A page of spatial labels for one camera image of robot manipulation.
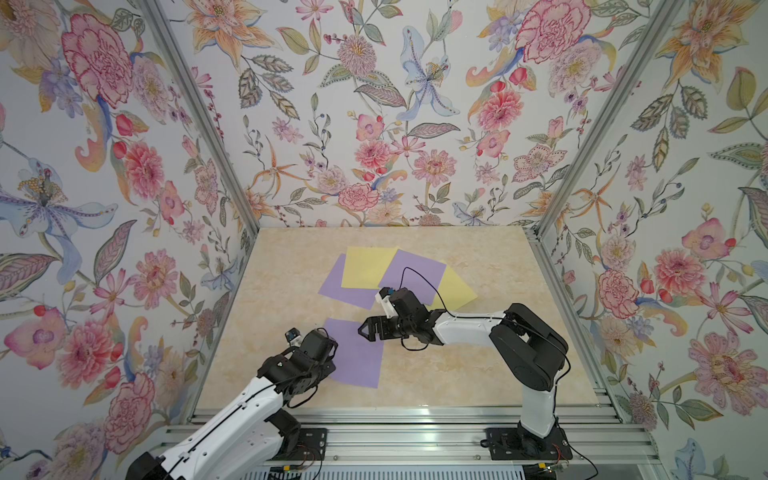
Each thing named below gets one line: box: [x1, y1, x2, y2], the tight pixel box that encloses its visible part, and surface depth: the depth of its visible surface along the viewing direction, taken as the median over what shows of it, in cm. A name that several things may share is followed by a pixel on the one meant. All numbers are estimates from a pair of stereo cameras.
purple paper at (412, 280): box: [378, 249, 447, 306], surface depth 112 cm
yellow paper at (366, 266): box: [341, 246, 399, 289], surface depth 113 cm
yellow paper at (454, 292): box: [426, 265, 478, 311], surface depth 109 cm
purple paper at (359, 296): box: [318, 253, 380, 311], surface depth 108 cm
